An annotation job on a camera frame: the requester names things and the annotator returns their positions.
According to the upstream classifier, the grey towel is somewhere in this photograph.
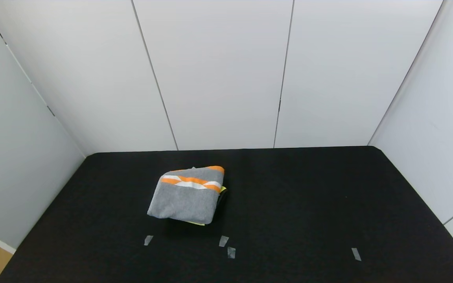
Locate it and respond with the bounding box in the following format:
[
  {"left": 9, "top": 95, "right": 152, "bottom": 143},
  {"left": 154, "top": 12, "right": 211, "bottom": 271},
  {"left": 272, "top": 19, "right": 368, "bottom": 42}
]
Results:
[{"left": 147, "top": 165, "right": 225, "bottom": 225}]

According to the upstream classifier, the yellow microfiber towel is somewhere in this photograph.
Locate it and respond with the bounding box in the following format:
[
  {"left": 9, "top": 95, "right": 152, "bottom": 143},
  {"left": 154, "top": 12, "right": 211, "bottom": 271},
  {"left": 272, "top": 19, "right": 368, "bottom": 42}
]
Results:
[{"left": 185, "top": 186, "right": 227, "bottom": 226}]

